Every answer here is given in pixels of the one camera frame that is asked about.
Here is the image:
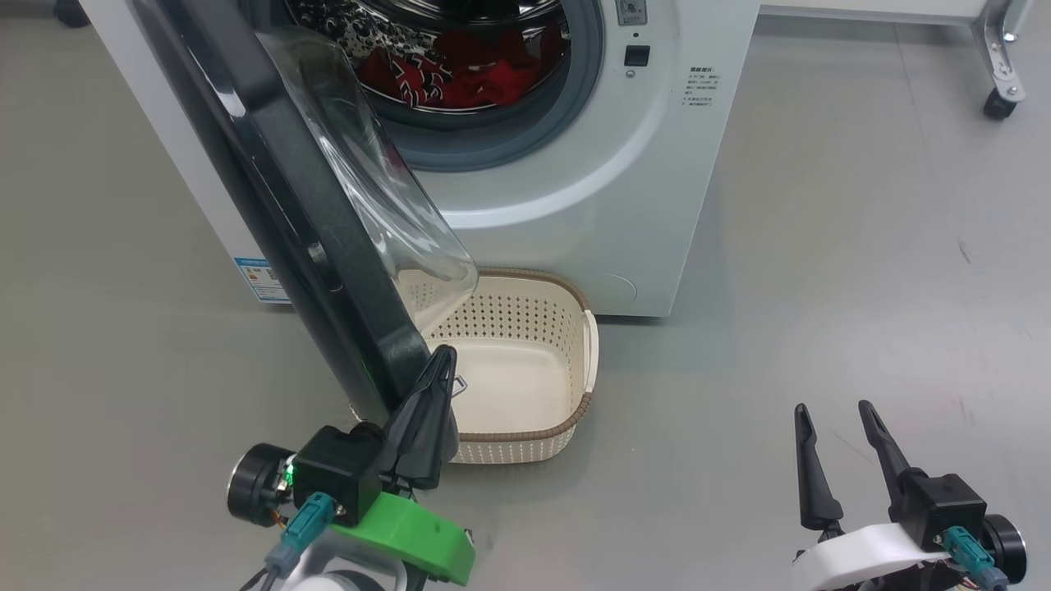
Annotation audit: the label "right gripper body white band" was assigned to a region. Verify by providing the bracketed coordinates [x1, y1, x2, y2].
[792, 524, 954, 591]

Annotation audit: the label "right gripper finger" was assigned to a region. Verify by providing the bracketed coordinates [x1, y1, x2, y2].
[858, 400, 914, 526]
[794, 403, 845, 531]

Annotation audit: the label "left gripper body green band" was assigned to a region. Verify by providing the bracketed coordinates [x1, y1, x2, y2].
[333, 491, 477, 586]

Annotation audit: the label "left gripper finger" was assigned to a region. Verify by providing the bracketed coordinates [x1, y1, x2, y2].
[398, 345, 460, 492]
[380, 379, 426, 483]

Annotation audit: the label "black round washer door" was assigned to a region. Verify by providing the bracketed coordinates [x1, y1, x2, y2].
[127, 0, 480, 428]

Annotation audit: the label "red clothes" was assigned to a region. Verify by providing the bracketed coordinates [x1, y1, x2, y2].
[356, 25, 569, 112]

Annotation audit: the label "cream laundry basket brown rim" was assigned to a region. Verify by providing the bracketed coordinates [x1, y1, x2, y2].
[394, 267, 600, 465]

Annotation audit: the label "white front-load washing machine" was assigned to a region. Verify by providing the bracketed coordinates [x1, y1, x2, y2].
[78, 0, 763, 319]

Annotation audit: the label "black and white patterned fabric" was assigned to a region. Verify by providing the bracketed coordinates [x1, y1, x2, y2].
[289, 0, 436, 65]

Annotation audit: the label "blue energy label sticker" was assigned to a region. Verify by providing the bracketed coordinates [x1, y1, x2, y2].
[233, 257, 293, 305]

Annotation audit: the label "silver metal cabinet leg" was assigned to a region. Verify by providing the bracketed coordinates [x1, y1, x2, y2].
[971, 0, 1035, 103]

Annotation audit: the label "white cabinet panel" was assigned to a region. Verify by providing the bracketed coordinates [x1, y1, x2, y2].
[760, 0, 998, 25]

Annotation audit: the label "teal plug right camera cable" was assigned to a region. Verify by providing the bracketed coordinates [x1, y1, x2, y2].
[943, 527, 1010, 591]

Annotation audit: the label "teal plug camera cable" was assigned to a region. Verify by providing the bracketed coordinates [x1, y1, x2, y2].
[238, 491, 339, 591]
[943, 527, 1010, 591]

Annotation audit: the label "teal plug left camera cable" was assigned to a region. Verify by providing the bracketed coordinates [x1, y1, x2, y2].
[238, 491, 339, 591]

